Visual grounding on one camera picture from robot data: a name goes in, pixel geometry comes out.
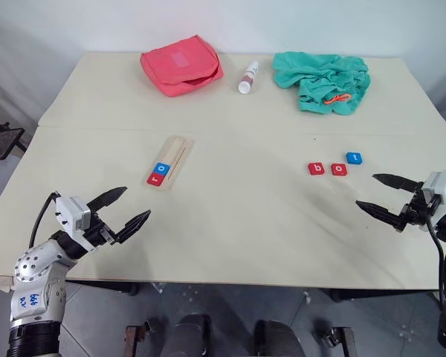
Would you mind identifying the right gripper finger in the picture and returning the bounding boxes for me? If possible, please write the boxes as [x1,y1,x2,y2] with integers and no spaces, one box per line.
[372,173,425,193]
[355,199,404,228]

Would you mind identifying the wooden letter tray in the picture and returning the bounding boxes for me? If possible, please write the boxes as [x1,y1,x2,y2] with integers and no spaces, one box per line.
[140,135,195,193]

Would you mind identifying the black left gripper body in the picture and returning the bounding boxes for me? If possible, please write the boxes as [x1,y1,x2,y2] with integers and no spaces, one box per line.
[82,207,118,249]

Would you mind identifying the dark rounded shape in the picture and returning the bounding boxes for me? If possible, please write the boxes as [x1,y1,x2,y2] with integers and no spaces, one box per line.
[253,320,303,357]
[162,314,213,357]

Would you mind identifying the crumpled green cloth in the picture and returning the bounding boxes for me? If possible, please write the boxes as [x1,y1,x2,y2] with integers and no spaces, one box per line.
[271,51,372,116]

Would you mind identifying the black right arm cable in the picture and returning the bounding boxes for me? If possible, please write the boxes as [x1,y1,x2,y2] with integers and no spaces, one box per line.
[425,217,446,310]

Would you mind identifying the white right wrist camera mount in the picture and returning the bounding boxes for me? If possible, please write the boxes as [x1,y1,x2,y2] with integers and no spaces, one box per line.
[421,170,446,225]

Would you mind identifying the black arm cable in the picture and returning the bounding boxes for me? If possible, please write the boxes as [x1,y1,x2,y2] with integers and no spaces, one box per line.
[28,191,60,249]
[425,217,446,310]

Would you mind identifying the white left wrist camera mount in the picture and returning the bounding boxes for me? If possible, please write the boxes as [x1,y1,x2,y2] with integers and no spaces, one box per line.
[54,196,94,237]

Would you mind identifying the pink fabric pouch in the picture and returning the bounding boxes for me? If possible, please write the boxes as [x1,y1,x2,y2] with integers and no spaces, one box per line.
[140,34,224,98]

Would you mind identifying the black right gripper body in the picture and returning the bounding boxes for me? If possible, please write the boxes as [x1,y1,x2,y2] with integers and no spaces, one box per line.
[392,184,442,234]

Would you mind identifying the black table frame bar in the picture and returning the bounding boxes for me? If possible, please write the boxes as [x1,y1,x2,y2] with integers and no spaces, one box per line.
[328,287,442,303]
[64,280,140,297]

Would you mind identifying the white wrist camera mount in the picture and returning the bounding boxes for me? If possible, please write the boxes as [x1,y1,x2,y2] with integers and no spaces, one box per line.
[421,170,446,225]
[54,196,94,237]

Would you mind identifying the orange cord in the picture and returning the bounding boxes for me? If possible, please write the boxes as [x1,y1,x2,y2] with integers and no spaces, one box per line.
[323,93,352,106]

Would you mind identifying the black metal stand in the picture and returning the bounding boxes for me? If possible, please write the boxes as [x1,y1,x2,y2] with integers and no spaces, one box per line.
[0,109,28,164]

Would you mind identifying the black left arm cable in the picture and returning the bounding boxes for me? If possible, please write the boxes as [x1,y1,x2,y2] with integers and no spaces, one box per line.
[28,191,60,249]

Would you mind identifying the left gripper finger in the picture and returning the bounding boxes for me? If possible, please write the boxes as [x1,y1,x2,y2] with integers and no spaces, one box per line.
[86,186,129,213]
[112,209,152,245]

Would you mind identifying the white plastic bottle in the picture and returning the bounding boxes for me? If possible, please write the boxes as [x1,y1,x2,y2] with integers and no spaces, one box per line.
[238,61,260,95]

